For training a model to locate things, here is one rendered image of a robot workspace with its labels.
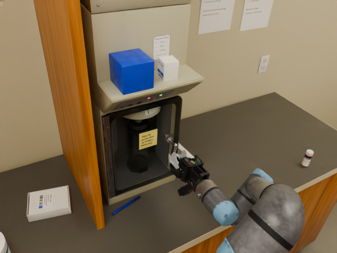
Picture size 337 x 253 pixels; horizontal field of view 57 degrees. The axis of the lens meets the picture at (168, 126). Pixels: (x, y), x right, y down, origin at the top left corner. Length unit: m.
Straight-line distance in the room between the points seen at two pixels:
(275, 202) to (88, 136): 0.55
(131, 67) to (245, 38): 1.12
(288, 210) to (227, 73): 1.29
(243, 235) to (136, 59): 0.53
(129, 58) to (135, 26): 0.11
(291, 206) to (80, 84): 0.59
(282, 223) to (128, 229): 0.70
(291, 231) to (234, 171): 0.84
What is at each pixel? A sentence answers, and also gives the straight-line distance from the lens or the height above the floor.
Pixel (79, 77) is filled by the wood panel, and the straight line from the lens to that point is 0.85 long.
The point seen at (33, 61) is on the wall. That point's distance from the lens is 1.38.
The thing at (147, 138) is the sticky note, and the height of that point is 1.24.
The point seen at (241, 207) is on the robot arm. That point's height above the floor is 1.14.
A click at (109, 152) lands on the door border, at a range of 1.13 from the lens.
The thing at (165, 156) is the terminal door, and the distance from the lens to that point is 1.28.
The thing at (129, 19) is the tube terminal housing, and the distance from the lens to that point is 0.95.
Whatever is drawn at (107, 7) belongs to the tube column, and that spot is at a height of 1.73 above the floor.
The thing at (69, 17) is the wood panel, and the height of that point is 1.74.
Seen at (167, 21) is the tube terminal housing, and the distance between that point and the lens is 1.01.
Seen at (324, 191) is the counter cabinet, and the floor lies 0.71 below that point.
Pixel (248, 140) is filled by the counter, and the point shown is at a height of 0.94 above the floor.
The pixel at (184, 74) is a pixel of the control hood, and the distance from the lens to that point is 1.03.
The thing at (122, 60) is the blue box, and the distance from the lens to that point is 0.90.
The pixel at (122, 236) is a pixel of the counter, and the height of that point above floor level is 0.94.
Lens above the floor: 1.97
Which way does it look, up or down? 36 degrees down
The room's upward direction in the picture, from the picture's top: 4 degrees clockwise
